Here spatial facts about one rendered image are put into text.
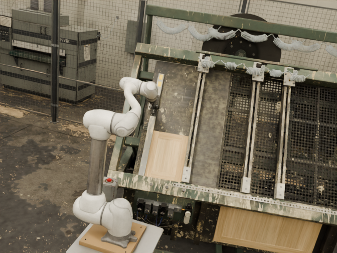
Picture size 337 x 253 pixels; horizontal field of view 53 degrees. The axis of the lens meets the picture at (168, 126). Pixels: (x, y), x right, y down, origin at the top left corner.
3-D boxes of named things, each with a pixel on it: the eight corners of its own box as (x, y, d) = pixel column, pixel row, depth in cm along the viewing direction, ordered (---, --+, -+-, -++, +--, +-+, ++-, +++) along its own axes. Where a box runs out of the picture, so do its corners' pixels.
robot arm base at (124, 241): (131, 251, 215) (132, 243, 213) (100, 240, 220) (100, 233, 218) (141, 234, 231) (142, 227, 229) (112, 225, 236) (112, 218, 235)
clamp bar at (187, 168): (178, 182, 281) (179, 177, 258) (199, 58, 318) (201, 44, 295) (190, 184, 281) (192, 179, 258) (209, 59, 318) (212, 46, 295)
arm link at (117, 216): (127, 240, 215) (130, 210, 208) (100, 233, 218) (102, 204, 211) (134, 225, 230) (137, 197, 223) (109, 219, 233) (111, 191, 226)
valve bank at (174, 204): (129, 223, 272) (131, 198, 263) (132, 213, 285) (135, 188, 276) (190, 235, 269) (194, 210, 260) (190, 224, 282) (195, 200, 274)
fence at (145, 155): (138, 175, 283) (138, 174, 279) (159, 75, 313) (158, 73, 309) (144, 176, 283) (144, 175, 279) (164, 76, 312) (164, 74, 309)
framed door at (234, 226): (212, 239, 317) (212, 240, 315) (224, 189, 297) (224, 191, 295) (309, 257, 313) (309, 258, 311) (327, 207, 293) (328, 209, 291)
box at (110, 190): (98, 203, 261) (99, 183, 254) (102, 195, 272) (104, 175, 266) (113, 206, 260) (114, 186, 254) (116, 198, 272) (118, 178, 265)
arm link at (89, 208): (99, 231, 217) (67, 223, 220) (108, 219, 232) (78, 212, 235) (113, 114, 198) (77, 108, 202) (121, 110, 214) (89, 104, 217)
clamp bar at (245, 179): (237, 192, 279) (243, 188, 256) (251, 66, 316) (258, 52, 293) (249, 195, 278) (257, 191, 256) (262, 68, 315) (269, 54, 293)
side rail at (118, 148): (110, 171, 290) (108, 169, 279) (136, 59, 324) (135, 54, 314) (117, 172, 290) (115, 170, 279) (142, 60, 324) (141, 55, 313)
